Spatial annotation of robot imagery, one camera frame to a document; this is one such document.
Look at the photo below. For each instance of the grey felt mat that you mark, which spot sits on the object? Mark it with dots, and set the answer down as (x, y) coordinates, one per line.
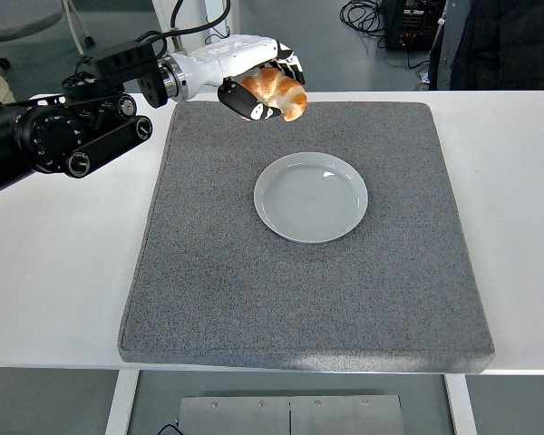
(299, 294)

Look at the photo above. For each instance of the white table leg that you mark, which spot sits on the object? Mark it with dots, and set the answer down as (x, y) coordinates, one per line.
(461, 403)
(122, 403)

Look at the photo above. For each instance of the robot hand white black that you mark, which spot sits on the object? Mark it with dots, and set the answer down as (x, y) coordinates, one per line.
(226, 56)

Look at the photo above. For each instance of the grey metal plate with screws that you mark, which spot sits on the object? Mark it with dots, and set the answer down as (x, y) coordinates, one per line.
(290, 417)

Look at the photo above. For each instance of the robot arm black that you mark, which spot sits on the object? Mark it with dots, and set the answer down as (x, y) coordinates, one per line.
(50, 136)

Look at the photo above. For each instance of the croissant bread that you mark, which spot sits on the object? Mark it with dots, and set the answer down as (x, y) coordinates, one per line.
(281, 90)

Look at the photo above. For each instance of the black electronics box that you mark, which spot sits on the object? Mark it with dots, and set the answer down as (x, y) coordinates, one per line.
(408, 27)

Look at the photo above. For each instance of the grey wheeled chair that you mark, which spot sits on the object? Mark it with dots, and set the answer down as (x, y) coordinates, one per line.
(22, 22)

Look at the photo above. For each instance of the grey round plate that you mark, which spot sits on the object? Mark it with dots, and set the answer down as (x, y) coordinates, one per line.
(308, 199)

